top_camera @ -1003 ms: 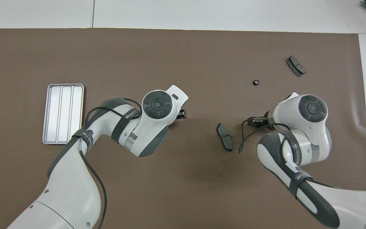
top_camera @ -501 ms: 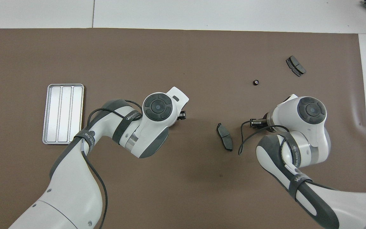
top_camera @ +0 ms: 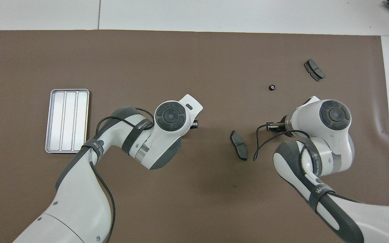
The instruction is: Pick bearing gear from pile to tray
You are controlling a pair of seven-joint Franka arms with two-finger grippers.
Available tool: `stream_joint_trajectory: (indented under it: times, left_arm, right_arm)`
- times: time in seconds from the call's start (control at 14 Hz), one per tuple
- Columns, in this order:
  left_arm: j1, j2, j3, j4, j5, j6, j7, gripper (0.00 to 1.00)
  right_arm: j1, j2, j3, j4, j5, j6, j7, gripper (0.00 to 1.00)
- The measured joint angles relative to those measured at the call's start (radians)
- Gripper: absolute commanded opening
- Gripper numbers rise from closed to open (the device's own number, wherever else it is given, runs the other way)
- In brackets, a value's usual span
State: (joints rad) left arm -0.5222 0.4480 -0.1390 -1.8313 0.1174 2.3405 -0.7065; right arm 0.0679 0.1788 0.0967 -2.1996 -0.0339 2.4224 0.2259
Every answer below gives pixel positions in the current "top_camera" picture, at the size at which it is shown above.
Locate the silver ribbed metal tray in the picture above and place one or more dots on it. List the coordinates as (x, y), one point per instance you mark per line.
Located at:
(66, 118)

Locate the brown paper table mat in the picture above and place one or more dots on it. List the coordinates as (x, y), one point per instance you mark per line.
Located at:
(214, 60)

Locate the dark grey brake pad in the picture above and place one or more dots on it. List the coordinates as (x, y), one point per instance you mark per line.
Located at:
(314, 70)
(239, 145)

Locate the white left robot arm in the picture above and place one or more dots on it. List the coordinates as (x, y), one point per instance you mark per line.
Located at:
(79, 202)

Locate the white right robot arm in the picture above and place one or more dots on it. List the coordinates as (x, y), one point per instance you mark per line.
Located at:
(329, 155)

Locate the small black bearing gear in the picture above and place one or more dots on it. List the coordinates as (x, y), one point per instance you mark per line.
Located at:
(272, 87)

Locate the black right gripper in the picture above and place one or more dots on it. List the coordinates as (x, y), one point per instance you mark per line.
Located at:
(279, 128)

